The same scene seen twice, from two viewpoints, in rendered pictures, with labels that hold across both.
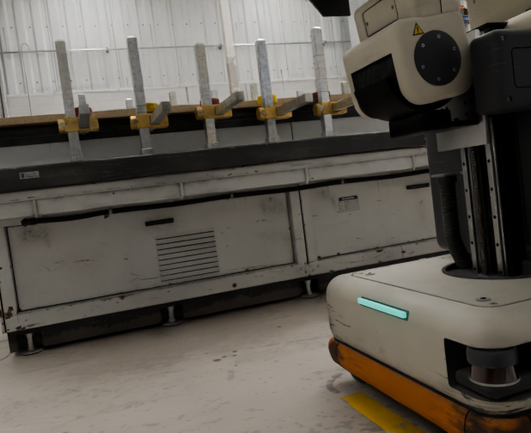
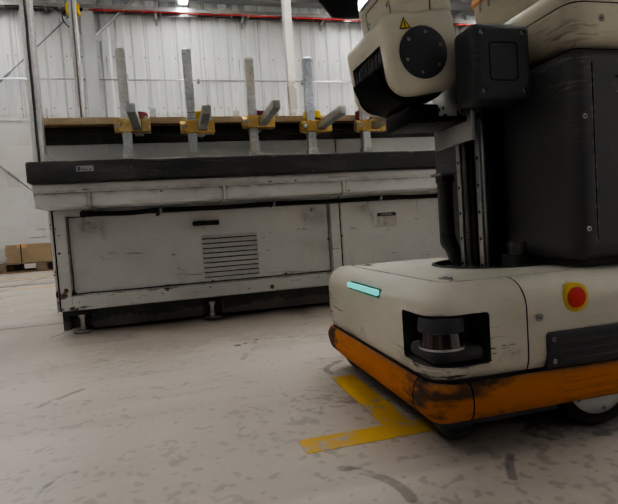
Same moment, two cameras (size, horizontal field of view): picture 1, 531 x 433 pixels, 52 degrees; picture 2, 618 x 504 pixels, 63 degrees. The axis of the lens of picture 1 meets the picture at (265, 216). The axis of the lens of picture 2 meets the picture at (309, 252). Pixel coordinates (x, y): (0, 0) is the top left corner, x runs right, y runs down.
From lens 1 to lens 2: 0.22 m
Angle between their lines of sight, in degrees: 4
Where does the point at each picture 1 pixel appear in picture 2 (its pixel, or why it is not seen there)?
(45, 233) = (101, 225)
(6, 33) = (108, 61)
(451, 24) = (439, 21)
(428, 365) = (391, 338)
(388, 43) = (377, 36)
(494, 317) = (443, 289)
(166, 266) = (210, 264)
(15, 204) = (72, 195)
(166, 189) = (209, 191)
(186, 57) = (270, 91)
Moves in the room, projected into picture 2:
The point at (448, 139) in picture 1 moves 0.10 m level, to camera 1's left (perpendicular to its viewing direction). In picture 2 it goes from (443, 138) to (400, 141)
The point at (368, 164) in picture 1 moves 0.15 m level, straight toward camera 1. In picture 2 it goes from (404, 181) to (401, 178)
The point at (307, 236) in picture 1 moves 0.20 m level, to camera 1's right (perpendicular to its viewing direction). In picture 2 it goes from (344, 246) to (385, 244)
